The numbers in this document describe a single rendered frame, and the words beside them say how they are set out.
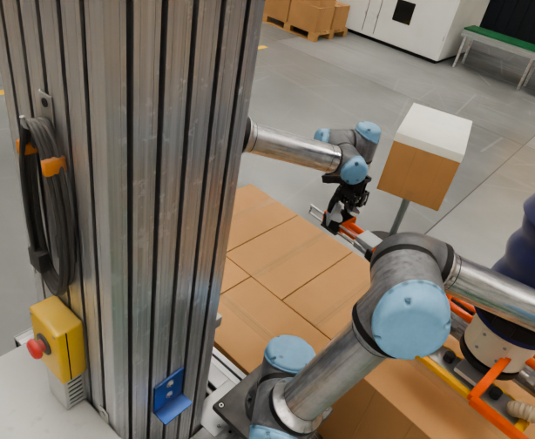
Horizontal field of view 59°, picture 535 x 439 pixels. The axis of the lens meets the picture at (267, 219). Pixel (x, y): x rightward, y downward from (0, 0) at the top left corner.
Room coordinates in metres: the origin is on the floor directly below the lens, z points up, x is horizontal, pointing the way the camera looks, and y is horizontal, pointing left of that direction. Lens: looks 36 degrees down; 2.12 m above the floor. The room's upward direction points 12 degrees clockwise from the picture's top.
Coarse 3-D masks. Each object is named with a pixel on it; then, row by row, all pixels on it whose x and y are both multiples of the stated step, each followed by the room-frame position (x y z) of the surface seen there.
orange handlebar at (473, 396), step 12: (348, 228) 1.29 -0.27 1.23; (360, 228) 1.30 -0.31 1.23; (372, 252) 1.20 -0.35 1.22; (456, 300) 1.05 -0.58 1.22; (456, 312) 1.01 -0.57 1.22; (504, 360) 0.85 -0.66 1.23; (528, 360) 0.87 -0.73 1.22; (492, 372) 0.81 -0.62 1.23; (480, 384) 0.76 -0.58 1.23; (468, 396) 0.73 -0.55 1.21; (480, 408) 0.70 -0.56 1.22; (492, 420) 0.68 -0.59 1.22; (504, 420) 0.67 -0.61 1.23; (504, 432) 0.66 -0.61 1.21; (516, 432) 0.65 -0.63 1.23
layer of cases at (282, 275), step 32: (256, 192) 2.45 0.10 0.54; (256, 224) 2.13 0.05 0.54; (288, 224) 2.20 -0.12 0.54; (256, 256) 1.86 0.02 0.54; (288, 256) 1.92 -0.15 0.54; (320, 256) 1.97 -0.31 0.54; (352, 256) 2.03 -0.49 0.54; (224, 288) 1.59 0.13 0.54; (256, 288) 1.63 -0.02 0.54; (288, 288) 1.68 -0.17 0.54; (320, 288) 1.72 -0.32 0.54; (352, 288) 1.77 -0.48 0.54; (224, 320) 1.40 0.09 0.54; (256, 320) 1.44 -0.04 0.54; (288, 320) 1.48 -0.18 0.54; (320, 320) 1.52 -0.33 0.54; (224, 352) 1.25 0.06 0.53; (256, 352) 1.27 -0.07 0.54
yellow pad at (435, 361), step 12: (444, 348) 0.96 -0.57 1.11; (420, 360) 0.92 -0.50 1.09; (432, 360) 0.91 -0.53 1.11; (444, 360) 0.91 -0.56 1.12; (456, 360) 0.93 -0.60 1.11; (444, 372) 0.88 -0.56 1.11; (456, 372) 0.88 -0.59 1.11; (456, 384) 0.85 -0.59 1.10; (468, 384) 0.85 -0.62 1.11; (492, 384) 0.87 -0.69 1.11; (480, 396) 0.82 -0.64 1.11; (492, 396) 0.82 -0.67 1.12; (504, 396) 0.83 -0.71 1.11; (492, 408) 0.79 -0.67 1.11; (504, 408) 0.80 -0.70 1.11; (516, 420) 0.77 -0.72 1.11
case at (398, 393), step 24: (384, 360) 1.02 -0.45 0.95; (408, 360) 1.04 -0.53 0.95; (360, 384) 0.93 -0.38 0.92; (384, 384) 0.92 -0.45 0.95; (408, 384) 0.94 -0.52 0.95; (432, 384) 0.96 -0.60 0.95; (504, 384) 1.02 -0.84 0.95; (336, 408) 0.95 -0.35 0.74; (360, 408) 0.91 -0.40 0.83; (384, 408) 0.87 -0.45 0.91; (408, 408) 0.86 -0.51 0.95; (432, 408) 0.88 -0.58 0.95; (456, 408) 0.89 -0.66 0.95; (336, 432) 0.93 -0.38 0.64; (360, 432) 0.89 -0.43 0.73; (384, 432) 0.85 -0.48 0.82; (408, 432) 0.81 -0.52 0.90; (432, 432) 0.80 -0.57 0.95; (456, 432) 0.81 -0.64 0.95; (480, 432) 0.83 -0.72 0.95; (528, 432) 0.86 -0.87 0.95
